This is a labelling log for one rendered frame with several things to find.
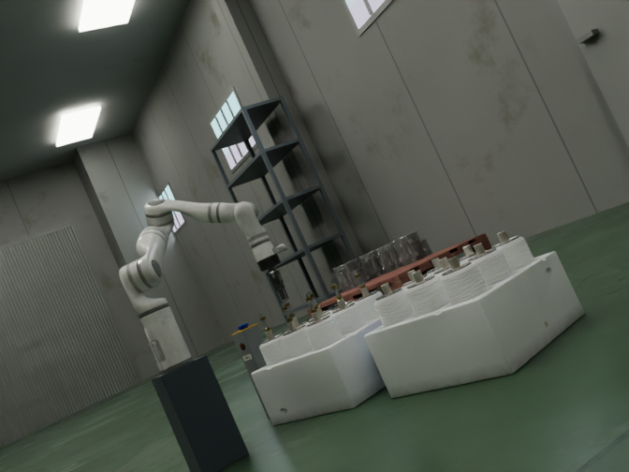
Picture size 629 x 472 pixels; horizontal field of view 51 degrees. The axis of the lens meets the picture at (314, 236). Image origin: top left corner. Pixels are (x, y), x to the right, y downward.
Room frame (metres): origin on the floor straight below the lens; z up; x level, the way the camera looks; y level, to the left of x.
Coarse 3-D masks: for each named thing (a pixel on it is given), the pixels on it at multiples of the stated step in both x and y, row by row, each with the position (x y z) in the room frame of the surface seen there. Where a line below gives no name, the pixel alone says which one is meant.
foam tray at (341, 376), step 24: (360, 336) 1.94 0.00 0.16; (288, 360) 2.00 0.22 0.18; (312, 360) 1.90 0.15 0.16; (336, 360) 1.85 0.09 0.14; (360, 360) 1.91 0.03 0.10; (264, 384) 2.09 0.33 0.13; (288, 384) 2.01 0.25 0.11; (312, 384) 1.94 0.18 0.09; (336, 384) 1.87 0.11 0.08; (360, 384) 1.89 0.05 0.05; (384, 384) 1.95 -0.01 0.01; (288, 408) 2.04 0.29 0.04; (312, 408) 1.97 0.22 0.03; (336, 408) 1.90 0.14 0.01
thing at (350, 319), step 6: (354, 306) 2.00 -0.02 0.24; (342, 312) 1.99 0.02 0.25; (348, 312) 1.99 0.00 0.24; (354, 312) 2.00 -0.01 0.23; (360, 312) 2.02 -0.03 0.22; (336, 318) 2.00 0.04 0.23; (342, 318) 1.99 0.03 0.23; (348, 318) 1.99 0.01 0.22; (354, 318) 1.99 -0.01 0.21; (360, 318) 2.01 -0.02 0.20; (342, 324) 2.00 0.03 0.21; (348, 324) 1.99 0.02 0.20; (354, 324) 1.99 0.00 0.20; (360, 324) 2.00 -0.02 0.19; (366, 324) 2.02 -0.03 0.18; (342, 330) 2.00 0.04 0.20; (348, 330) 1.99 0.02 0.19; (354, 330) 1.99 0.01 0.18
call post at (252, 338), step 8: (256, 328) 2.27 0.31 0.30; (232, 336) 2.27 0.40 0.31; (240, 336) 2.24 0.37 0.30; (248, 336) 2.23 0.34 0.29; (256, 336) 2.26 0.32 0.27; (240, 344) 2.25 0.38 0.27; (248, 344) 2.22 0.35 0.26; (256, 344) 2.25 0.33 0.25; (240, 352) 2.27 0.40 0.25; (248, 352) 2.24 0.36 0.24; (256, 352) 2.24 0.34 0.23; (248, 360) 2.25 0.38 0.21; (256, 360) 2.23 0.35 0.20; (264, 360) 2.25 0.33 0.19; (248, 368) 2.26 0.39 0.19; (256, 368) 2.23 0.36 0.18; (256, 392) 2.27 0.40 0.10; (264, 408) 2.27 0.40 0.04
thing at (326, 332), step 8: (328, 320) 1.92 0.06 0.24; (312, 328) 1.91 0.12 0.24; (320, 328) 1.91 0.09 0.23; (328, 328) 1.91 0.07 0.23; (336, 328) 1.93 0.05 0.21; (312, 336) 1.92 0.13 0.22; (320, 336) 1.91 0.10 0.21; (328, 336) 1.91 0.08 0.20; (336, 336) 1.92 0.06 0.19; (312, 344) 1.93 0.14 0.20; (320, 344) 1.91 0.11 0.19; (328, 344) 1.91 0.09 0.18
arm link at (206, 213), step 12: (156, 204) 2.21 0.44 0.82; (168, 204) 2.21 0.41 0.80; (180, 204) 2.21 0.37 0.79; (192, 204) 2.21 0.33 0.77; (204, 204) 2.21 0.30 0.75; (216, 204) 2.20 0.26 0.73; (156, 216) 2.21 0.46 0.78; (192, 216) 2.21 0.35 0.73; (204, 216) 2.20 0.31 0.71; (216, 216) 2.19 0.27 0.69
